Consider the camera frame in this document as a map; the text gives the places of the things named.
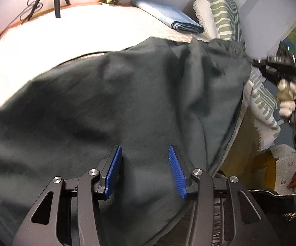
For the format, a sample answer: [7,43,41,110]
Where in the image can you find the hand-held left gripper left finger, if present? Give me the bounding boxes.
[11,145,124,246]

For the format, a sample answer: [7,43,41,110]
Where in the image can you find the person's black jacket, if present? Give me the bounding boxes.
[248,188,296,246]

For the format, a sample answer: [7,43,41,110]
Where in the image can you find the green patterned white pillow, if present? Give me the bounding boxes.
[193,0,282,153]

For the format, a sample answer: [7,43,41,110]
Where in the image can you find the wooden bed frame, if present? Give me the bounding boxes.
[0,1,105,50]

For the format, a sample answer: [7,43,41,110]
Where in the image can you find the black cable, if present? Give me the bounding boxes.
[0,0,51,50]

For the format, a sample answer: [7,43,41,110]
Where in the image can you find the white printed cloth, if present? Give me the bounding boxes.
[269,144,296,195]

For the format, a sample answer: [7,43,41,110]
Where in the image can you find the folded blue cloth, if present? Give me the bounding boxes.
[130,0,205,34]

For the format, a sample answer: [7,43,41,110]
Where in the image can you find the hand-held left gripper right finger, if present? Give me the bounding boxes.
[168,145,282,246]

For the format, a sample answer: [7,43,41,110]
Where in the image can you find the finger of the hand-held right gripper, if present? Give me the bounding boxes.
[251,58,268,69]

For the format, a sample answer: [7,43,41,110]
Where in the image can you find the dark grey pants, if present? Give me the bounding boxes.
[0,36,252,246]

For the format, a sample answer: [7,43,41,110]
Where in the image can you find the person's right hand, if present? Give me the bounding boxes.
[276,78,296,144]

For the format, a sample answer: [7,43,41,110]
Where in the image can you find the pink plaid bed blanket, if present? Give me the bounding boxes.
[0,4,210,129]

